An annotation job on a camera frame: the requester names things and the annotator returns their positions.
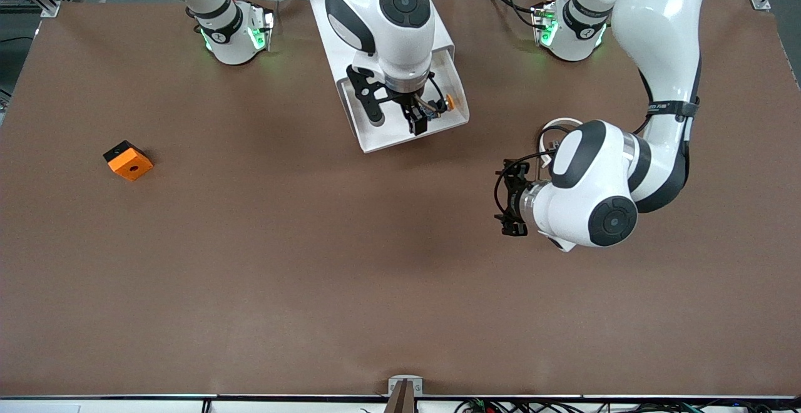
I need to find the orange-capped push button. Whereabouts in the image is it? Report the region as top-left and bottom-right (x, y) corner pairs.
(418, 93), (457, 120)

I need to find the white drawer with orange button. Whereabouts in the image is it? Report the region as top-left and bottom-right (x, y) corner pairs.
(338, 47), (471, 154)

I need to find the grey metal table bracket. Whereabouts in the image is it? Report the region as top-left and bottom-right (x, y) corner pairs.
(388, 375), (424, 413)

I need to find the black base power cable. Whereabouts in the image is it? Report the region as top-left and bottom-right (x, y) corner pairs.
(484, 0), (540, 29)

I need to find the white curved ring part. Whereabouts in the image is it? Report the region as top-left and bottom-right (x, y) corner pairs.
(538, 117), (579, 165)

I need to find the bundle of cables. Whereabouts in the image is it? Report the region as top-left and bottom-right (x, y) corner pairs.
(454, 399), (777, 413)

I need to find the white drawer cabinet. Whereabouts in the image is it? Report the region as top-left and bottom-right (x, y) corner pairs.
(303, 0), (456, 83)

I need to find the orange and black box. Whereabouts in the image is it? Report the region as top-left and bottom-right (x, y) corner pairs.
(103, 141), (154, 182)

